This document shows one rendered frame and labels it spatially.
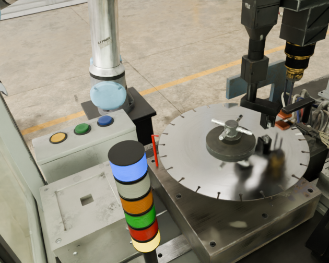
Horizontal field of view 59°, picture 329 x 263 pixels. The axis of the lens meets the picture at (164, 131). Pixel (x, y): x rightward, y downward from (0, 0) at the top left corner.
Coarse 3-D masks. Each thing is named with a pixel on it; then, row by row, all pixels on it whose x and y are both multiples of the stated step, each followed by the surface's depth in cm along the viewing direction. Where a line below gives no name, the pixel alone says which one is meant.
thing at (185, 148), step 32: (192, 128) 72; (256, 128) 69; (288, 128) 68; (160, 160) 64; (192, 160) 63; (224, 160) 62; (256, 160) 61; (288, 160) 60; (224, 192) 55; (256, 192) 54
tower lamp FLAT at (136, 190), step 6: (138, 180) 36; (144, 180) 36; (120, 186) 36; (126, 186) 36; (132, 186) 36; (138, 186) 36; (144, 186) 37; (150, 186) 38; (120, 192) 37; (126, 192) 36; (132, 192) 36; (138, 192) 37; (144, 192) 37; (126, 198) 37; (132, 198) 37; (138, 198) 37
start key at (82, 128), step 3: (84, 123) 85; (78, 126) 84; (81, 126) 84; (84, 126) 84; (87, 126) 84; (75, 129) 83; (78, 129) 83; (81, 129) 83; (84, 129) 83; (87, 129) 83; (78, 132) 83; (81, 132) 82; (84, 132) 83
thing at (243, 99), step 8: (248, 88) 63; (256, 88) 63; (248, 96) 64; (240, 104) 67; (248, 104) 65; (256, 104) 64; (264, 104) 63; (272, 104) 63; (280, 104) 63; (264, 112) 64; (272, 112) 62; (264, 120) 65; (272, 120) 65; (264, 128) 66
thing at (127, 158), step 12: (120, 144) 36; (132, 144) 36; (108, 156) 35; (120, 156) 35; (132, 156) 34; (144, 156) 35; (120, 168) 34; (132, 168) 34; (144, 168) 35; (120, 180) 35; (132, 180) 35
